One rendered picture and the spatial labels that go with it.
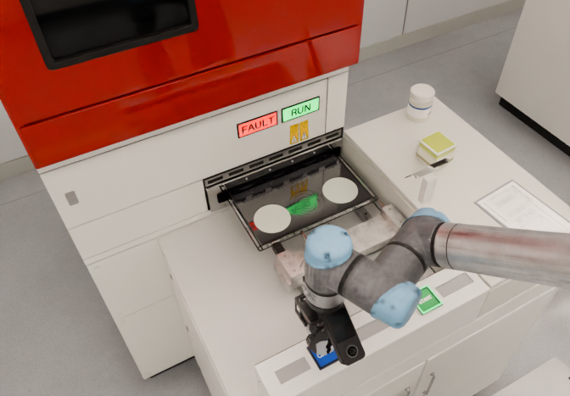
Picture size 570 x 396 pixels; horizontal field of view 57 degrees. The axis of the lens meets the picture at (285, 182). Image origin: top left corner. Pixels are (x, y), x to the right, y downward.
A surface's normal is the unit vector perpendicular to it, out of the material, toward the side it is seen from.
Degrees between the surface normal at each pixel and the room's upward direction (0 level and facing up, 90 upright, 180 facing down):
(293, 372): 0
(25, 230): 0
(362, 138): 0
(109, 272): 90
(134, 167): 90
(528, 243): 38
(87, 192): 90
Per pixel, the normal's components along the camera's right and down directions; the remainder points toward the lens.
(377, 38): 0.47, 0.63
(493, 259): -0.74, 0.17
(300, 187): -0.02, -0.70
